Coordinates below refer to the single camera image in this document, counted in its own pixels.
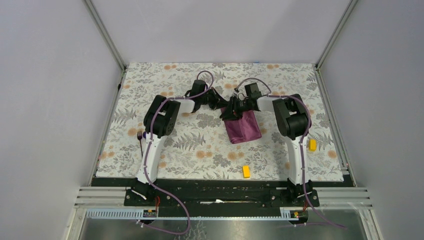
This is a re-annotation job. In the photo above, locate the yellow block near front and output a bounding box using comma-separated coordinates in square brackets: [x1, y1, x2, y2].
[242, 165, 251, 179]

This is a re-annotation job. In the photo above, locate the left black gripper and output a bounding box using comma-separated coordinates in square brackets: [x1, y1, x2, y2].
[198, 87, 228, 110]

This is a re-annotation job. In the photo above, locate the dark purple fork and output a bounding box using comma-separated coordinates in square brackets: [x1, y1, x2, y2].
[136, 130, 144, 157]

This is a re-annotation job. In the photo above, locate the purple satin napkin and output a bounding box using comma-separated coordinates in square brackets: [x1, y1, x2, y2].
[224, 110, 262, 145]

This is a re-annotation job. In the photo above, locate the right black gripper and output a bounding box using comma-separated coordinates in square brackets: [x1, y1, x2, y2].
[219, 96, 251, 122]

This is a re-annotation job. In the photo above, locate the yellow block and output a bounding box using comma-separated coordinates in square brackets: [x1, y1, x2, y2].
[308, 139, 318, 152]
[242, 165, 251, 179]

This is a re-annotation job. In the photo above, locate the floral tablecloth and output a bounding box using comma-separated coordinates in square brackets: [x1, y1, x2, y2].
[95, 62, 343, 182]

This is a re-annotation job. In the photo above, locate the yellow block at right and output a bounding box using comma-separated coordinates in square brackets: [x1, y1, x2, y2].
[308, 139, 318, 152]

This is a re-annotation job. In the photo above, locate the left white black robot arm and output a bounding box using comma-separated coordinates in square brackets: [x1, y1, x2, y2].
[125, 79, 228, 206]

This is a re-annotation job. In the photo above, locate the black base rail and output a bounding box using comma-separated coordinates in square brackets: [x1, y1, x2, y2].
[91, 177, 357, 218]

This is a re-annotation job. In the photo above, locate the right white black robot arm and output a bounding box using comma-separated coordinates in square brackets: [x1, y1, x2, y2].
[220, 83, 318, 209]

